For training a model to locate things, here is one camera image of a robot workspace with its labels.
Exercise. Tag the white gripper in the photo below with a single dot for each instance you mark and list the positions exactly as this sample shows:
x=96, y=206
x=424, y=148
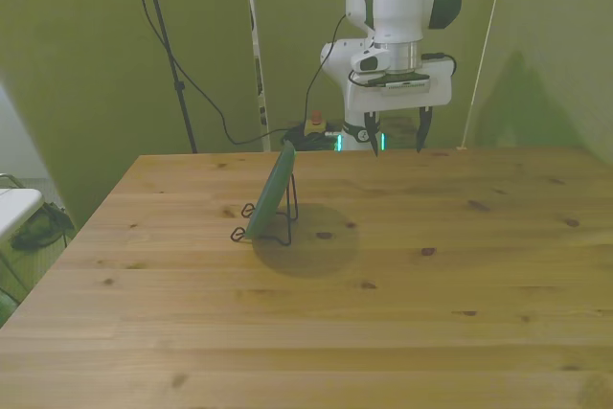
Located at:
x=431, y=93

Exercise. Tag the green plate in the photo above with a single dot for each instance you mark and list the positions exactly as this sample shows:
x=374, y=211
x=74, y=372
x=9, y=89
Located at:
x=274, y=191

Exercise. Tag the emergency stop button box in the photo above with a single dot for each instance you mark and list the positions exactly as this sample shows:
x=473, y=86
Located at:
x=315, y=124

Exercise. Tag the white partition edge strip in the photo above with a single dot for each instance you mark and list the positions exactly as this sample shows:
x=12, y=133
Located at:
x=258, y=69

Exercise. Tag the black tripod stand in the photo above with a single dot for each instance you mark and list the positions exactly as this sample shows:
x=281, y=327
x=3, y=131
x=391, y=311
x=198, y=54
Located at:
x=165, y=45

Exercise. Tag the white folding table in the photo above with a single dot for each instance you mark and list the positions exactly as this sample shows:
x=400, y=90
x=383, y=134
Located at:
x=14, y=210

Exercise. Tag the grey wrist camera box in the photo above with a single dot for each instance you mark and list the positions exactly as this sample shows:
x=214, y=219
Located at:
x=383, y=64

